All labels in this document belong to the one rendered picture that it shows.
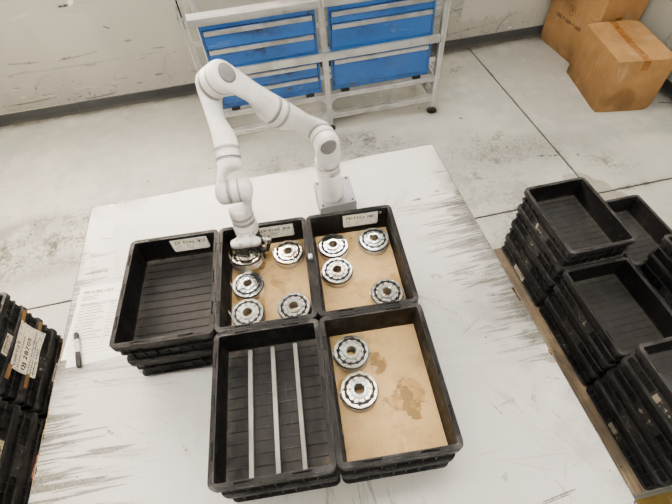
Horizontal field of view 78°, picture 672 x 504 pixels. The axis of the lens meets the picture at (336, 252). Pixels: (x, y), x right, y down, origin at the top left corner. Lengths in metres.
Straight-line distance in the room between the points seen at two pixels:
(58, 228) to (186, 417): 2.15
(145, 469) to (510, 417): 1.06
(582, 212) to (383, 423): 1.48
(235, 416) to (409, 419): 0.47
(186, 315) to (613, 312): 1.70
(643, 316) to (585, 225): 0.45
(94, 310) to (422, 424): 1.22
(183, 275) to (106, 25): 2.76
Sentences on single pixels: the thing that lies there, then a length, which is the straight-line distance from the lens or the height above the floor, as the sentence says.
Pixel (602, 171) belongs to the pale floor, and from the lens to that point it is 3.36.
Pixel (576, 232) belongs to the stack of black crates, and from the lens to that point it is 2.16.
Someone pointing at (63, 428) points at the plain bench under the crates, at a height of 0.70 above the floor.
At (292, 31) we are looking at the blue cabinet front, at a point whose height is 0.77.
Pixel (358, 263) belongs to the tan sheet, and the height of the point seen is 0.83.
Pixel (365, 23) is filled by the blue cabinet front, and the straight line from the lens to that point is 3.06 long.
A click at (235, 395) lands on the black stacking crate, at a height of 0.83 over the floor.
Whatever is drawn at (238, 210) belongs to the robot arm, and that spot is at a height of 1.12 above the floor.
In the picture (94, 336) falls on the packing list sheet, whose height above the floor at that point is 0.70.
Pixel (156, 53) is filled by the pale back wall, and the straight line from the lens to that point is 4.00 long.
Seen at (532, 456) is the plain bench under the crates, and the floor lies 0.70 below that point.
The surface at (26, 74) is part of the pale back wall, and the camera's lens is 4.33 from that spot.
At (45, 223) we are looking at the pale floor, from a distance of 3.42.
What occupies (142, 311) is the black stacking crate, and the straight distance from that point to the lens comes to 1.50.
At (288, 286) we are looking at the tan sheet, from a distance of 1.39.
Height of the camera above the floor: 1.98
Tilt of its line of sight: 52 degrees down
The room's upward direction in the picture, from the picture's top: 6 degrees counter-clockwise
